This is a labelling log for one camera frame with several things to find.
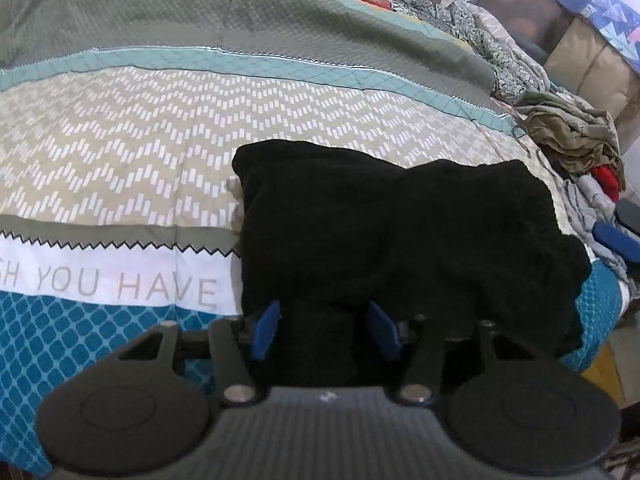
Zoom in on patchwork patterned bedspread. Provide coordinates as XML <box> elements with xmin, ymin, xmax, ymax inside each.
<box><xmin>0</xmin><ymin>0</ymin><xmax>633</xmax><ymax>476</ymax></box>

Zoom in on black white patterned cloth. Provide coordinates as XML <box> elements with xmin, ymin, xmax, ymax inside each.
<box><xmin>370</xmin><ymin>0</ymin><xmax>531</xmax><ymax>103</ymax></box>

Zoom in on brown cardboard box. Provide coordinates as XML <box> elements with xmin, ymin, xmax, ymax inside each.
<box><xmin>542</xmin><ymin>15</ymin><xmax>640</xmax><ymax>126</ymax></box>

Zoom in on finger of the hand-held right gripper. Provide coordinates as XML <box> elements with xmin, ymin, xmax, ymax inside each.
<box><xmin>594</xmin><ymin>221</ymin><xmax>640</xmax><ymax>263</ymax></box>
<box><xmin>616</xmin><ymin>199</ymin><xmax>640</xmax><ymax>233</ymax></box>

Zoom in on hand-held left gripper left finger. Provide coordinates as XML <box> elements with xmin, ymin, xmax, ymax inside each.
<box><xmin>117</xmin><ymin>300</ymin><xmax>283</xmax><ymax>408</ymax></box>

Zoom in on crumpled olive garment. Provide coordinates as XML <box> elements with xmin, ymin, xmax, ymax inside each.
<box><xmin>515</xmin><ymin>90</ymin><xmax>626</xmax><ymax>176</ymax></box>

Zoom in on clear storage bin teal lid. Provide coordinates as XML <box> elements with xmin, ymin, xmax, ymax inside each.
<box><xmin>480</xmin><ymin>0</ymin><xmax>566</xmax><ymax>61</ymax></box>

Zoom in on folded light grey garment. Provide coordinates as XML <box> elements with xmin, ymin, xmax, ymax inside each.
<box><xmin>564</xmin><ymin>177</ymin><xmax>640</xmax><ymax>283</ymax></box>

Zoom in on black pants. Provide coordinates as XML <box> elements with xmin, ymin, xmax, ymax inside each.
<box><xmin>232</xmin><ymin>141</ymin><xmax>593</xmax><ymax>391</ymax></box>

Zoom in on blue printed cloth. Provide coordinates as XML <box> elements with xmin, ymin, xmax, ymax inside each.
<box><xmin>557</xmin><ymin>0</ymin><xmax>640</xmax><ymax>68</ymax></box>

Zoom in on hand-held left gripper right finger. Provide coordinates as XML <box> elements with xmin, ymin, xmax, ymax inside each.
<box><xmin>365</xmin><ymin>300</ymin><xmax>521</xmax><ymax>408</ymax></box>

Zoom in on red garment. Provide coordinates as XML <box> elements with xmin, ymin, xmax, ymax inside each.
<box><xmin>590</xmin><ymin>165</ymin><xmax>622</xmax><ymax>197</ymax></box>

